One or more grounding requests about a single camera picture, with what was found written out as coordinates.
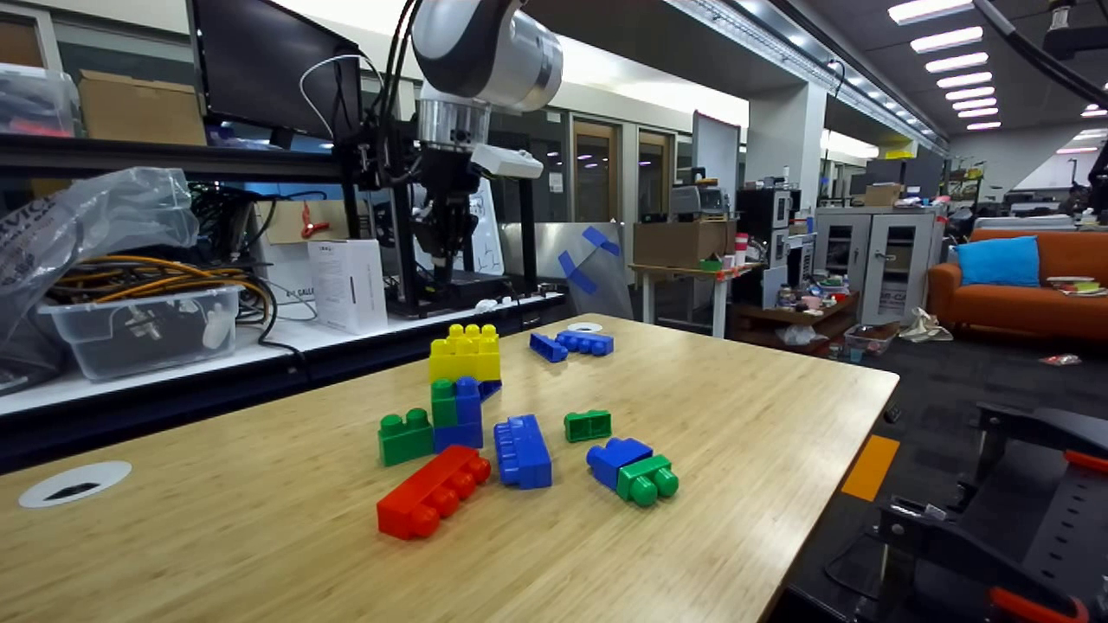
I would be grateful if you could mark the clear plastic storage bin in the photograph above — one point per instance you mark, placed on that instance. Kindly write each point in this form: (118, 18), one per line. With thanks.
(143, 335)

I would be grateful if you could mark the orange floor tape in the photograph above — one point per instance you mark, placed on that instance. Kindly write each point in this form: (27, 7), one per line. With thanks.
(869, 468)

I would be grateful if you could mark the black computer monitor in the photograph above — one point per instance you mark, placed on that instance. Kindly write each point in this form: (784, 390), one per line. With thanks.
(272, 56)

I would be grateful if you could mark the green small toy block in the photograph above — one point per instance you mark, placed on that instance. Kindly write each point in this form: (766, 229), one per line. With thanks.
(645, 479)
(586, 424)

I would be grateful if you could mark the white round table grommet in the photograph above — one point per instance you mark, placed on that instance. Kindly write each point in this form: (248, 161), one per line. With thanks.
(75, 486)

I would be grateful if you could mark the red long toy block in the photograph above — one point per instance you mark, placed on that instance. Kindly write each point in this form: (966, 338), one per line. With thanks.
(432, 493)

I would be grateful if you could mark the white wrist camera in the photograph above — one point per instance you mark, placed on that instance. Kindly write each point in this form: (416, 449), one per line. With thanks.
(507, 161)

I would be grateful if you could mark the grey glass door cabinet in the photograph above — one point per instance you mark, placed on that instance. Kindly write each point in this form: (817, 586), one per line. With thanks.
(869, 262)

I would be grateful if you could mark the ceiling light panel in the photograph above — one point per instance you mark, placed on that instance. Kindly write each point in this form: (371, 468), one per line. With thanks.
(957, 65)
(930, 13)
(947, 39)

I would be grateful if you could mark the black frame 3D printer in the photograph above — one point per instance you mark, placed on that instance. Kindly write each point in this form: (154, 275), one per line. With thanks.
(384, 219)

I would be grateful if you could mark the orange sofa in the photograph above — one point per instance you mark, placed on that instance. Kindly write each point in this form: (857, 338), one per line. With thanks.
(1022, 304)

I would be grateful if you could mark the blue cushion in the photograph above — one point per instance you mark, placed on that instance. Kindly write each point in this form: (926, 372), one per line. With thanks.
(997, 262)

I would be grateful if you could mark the blue small toy block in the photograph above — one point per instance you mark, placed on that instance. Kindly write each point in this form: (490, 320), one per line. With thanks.
(610, 459)

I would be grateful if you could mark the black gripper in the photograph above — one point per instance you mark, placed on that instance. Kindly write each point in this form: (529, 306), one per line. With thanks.
(445, 184)

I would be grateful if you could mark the brown cardboard box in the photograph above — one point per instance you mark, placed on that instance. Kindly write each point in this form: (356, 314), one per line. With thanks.
(679, 244)
(140, 105)

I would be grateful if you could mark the white cardboard box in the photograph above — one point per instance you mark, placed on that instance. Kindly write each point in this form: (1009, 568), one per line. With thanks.
(343, 283)

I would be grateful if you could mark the black equipment stand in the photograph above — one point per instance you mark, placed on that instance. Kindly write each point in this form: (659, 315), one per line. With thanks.
(992, 530)

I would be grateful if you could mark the white side table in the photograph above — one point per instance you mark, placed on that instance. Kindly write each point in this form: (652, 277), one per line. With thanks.
(693, 275)

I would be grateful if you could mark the yellow wide toy block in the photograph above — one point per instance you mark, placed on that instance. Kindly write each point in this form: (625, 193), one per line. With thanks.
(468, 358)

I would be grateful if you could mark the blue tape cross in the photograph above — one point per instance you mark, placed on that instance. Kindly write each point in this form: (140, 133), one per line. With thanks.
(590, 259)

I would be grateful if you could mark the blue wide toy block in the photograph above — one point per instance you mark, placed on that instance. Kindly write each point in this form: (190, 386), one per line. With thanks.
(586, 339)

